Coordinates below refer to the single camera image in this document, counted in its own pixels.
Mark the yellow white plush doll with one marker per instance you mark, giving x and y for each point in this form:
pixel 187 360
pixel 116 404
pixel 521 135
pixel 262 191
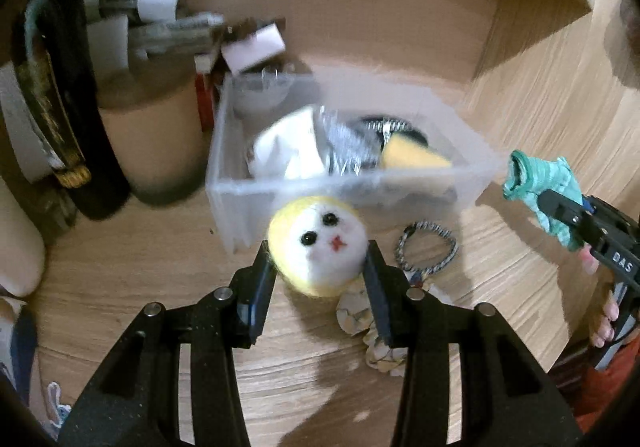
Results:
pixel 320 247

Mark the clear plastic storage box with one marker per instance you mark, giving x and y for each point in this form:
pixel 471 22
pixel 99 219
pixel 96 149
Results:
pixel 280 202

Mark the yellow felt piece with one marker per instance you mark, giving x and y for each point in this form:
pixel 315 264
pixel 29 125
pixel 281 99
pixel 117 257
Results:
pixel 410 156

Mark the beige cylindrical container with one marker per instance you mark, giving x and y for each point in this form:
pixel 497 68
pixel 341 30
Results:
pixel 155 142

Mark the white soft cloth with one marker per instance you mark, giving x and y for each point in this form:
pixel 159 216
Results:
pixel 287 147

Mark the black round pouch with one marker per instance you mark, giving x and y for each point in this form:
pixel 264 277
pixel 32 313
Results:
pixel 400 127

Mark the person's right hand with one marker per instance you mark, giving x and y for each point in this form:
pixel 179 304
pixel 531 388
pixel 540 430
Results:
pixel 606 322

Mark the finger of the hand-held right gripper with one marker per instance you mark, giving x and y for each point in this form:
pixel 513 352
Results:
pixel 562 212

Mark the red carton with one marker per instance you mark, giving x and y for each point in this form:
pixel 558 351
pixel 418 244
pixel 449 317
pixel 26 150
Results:
pixel 204 97

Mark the silver grey tube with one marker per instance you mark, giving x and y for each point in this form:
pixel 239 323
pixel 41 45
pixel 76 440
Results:
pixel 175 34

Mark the white rounded object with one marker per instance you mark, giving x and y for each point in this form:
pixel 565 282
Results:
pixel 17 237

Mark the blue white printed cloth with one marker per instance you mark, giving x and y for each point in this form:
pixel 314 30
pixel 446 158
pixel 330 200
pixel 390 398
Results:
pixel 25 357

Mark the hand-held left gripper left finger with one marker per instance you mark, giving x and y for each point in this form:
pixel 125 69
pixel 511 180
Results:
pixel 258 308

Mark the small white box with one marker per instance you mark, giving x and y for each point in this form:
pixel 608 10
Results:
pixel 252 49

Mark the teal knitted cloth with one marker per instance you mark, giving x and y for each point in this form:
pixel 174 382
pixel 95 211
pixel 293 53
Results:
pixel 525 177

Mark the silver crinkled foil bag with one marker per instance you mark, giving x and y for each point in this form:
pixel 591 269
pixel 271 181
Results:
pixel 345 142

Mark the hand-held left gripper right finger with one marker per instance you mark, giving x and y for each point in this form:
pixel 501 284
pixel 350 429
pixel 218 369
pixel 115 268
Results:
pixel 380 308

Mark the person's orange clothing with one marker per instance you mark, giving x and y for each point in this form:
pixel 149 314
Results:
pixel 600 387

